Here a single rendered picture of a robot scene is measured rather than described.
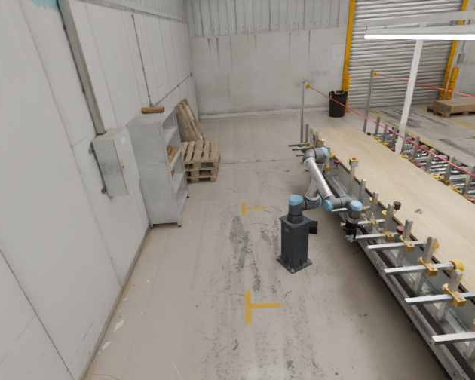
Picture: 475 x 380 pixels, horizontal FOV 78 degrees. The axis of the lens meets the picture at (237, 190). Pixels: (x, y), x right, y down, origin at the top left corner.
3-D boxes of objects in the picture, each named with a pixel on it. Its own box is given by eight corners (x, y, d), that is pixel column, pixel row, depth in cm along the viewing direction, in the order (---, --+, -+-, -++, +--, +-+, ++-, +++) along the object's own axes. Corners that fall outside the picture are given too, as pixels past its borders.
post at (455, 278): (436, 327, 192) (458, 273, 169) (433, 323, 195) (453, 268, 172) (442, 327, 192) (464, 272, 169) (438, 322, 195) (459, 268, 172)
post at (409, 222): (396, 271, 235) (409, 221, 212) (393, 268, 238) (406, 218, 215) (400, 270, 235) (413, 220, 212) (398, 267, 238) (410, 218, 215)
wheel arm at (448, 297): (406, 306, 174) (408, 301, 172) (403, 301, 177) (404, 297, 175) (488, 298, 175) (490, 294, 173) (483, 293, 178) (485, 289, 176)
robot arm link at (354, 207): (357, 198, 235) (365, 205, 226) (355, 212, 240) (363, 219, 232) (347, 200, 233) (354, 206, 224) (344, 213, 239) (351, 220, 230)
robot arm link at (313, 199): (300, 203, 324) (309, 145, 277) (314, 201, 327) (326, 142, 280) (305, 213, 313) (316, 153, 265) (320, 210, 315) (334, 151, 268)
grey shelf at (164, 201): (151, 228, 429) (124, 124, 356) (163, 198, 508) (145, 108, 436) (181, 227, 428) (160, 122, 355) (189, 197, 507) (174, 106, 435)
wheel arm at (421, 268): (385, 276, 196) (386, 271, 194) (382, 272, 199) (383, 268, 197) (458, 268, 197) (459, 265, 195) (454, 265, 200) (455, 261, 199)
